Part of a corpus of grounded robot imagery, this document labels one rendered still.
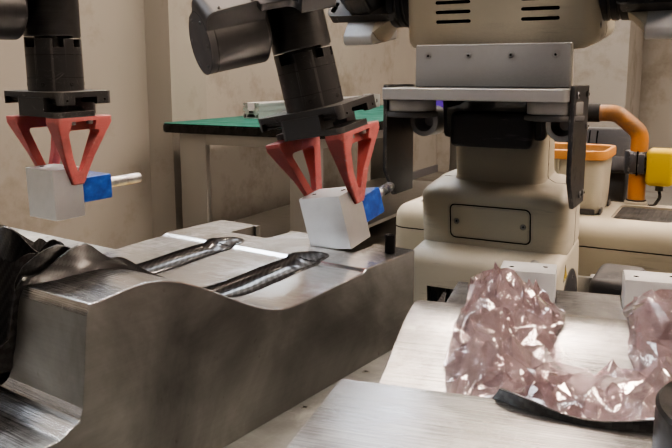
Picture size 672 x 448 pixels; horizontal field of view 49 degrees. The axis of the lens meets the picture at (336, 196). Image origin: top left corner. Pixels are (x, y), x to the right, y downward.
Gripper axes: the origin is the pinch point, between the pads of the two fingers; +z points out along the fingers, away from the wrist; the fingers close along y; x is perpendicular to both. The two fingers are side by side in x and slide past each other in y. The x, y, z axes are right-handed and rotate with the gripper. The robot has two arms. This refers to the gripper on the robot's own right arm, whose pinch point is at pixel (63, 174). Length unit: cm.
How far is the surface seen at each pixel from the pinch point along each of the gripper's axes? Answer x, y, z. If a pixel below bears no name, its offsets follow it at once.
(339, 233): 9.4, 30.4, 4.3
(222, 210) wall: 285, -260, 84
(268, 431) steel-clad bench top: -9.3, 37.3, 14.6
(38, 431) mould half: -25.6, 34.5, 8.3
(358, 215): 11.6, 31.1, 2.9
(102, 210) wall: 184, -246, 65
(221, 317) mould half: -12.7, 36.3, 5.0
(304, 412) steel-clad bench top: -5.3, 37.5, 14.7
